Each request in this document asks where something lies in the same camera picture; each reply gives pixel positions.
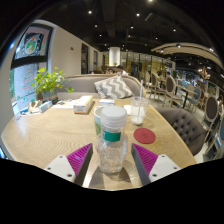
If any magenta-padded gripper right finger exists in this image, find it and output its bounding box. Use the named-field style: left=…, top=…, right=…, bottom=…
left=130, top=143, right=182, bottom=187

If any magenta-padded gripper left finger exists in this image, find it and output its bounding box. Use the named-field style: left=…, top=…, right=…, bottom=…
left=43, top=143, right=94, bottom=187

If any clear plastic bottle white cap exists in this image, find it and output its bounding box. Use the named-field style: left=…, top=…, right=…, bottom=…
left=96, top=105, right=129, bottom=174

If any flat round red coaster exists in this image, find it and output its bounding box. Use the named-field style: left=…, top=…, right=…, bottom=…
left=133, top=127, right=157, bottom=145

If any white mug green print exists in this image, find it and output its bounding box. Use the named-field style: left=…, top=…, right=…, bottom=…
left=93, top=105, right=105, bottom=136

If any white printed leaflet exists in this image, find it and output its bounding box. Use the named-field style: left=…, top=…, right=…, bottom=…
left=51, top=99, right=79, bottom=110

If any small pale blue box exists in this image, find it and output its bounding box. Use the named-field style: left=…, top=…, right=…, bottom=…
left=39, top=100, right=53, bottom=114

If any clear plastic cup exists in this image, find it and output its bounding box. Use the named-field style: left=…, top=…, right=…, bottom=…
left=130, top=96, right=150, bottom=126

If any white cardboard tissue box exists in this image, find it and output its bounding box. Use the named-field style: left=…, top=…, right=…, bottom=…
left=72, top=95, right=95, bottom=115

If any white paper napkin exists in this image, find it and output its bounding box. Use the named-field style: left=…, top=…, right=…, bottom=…
left=123, top=104, right=132, bottom=116

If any small white blue pack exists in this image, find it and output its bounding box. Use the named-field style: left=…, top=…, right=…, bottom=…
left=98, top=98, right=116, bottom=107

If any grey curved sofa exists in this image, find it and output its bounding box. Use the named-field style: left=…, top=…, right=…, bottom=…
left=56, top=73, right=147, bottom=101

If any green potted plant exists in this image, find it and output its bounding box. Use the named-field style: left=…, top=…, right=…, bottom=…
left=31, top=67, right=75, bottom=104

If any grey white chevron cushion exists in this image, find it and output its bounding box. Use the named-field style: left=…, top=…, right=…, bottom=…
left=94, top=75, right=134, bottom=100

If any white round column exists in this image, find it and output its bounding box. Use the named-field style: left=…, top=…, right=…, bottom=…
left=108, top=46, right=121, bottom=67

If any colourful window poster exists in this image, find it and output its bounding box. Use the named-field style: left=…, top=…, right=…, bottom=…
left=13, top=25, right=54, bottom=61

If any group of ceiling lights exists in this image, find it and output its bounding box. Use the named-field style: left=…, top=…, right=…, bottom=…
left=86, top=0, right=214, bottom=54

